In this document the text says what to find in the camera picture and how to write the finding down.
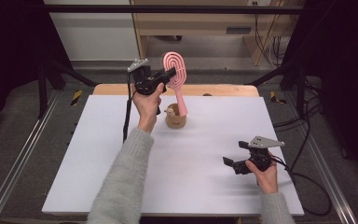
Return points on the pink hairbrush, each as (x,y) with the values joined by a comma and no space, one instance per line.
(180,90)

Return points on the person's left hand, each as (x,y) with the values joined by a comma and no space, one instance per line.
(147,109)

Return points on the light wooden table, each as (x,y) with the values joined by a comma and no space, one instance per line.
(223,90)

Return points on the black frame strut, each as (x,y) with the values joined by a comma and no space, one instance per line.
(300,90)
(43,90)

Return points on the aluminium rail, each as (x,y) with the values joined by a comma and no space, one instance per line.
(326,168)
(21,155)

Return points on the wooden desk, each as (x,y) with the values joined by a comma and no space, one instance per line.
(205,25)

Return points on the white board sheet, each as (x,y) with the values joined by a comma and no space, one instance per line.
(192,186)

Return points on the black horizontal frame bar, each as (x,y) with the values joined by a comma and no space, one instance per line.
(167,9)

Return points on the person's right hand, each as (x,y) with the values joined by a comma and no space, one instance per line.
(267,182)

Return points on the black curtain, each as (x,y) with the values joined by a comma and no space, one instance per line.
(9,46)
(348,77)

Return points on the brown cup with small figure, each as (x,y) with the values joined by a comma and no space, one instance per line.
(176,122)

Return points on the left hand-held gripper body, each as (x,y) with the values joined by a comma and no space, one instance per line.
(144,82)

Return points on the white cabinet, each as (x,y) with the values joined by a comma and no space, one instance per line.
(96,37)

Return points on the yellow black striped tape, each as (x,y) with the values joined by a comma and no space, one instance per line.
(76,97)
(275,98)

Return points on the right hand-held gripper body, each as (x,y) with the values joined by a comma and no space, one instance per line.
(262,155)

